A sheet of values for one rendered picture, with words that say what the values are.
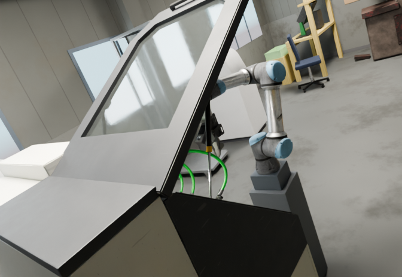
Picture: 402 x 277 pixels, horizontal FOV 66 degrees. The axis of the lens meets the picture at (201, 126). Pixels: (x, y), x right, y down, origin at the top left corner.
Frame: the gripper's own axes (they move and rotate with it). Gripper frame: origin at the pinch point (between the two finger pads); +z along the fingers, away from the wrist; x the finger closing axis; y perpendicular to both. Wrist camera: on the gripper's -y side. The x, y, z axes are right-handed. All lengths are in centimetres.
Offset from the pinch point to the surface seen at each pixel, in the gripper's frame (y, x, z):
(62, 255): -86, -32, -27
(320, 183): 154, 30, 123
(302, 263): -11, -35, 47
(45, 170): -60, 36, -29
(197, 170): 151, 192, 110
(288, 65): 539, 219, 84
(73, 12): 131, 271, -133
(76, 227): -79, -25, -27
